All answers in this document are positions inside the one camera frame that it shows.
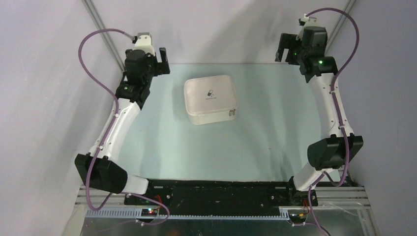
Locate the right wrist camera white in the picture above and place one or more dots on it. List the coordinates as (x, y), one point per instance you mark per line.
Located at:
(306, 21)

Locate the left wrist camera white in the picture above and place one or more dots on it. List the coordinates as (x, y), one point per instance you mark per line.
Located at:
(144, 43)

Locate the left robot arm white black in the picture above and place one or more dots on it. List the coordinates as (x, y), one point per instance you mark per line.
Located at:
(99, 168)

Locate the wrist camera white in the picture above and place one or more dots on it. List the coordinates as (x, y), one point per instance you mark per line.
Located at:
(144, 43)
(306, 21)

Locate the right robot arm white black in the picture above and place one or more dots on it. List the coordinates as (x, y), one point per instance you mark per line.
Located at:
(338, 144)

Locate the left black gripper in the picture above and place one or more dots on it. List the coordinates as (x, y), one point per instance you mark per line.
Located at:
(163, 68)

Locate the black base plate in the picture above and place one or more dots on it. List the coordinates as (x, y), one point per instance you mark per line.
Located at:
(223, 198)

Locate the aluminium frame rail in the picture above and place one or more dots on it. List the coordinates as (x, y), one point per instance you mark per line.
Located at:
(335, 182)

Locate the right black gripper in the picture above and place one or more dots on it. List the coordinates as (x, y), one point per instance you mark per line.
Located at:
(287, 41)

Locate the white medicine kit case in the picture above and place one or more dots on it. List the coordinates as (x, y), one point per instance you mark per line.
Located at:
(210, 99)

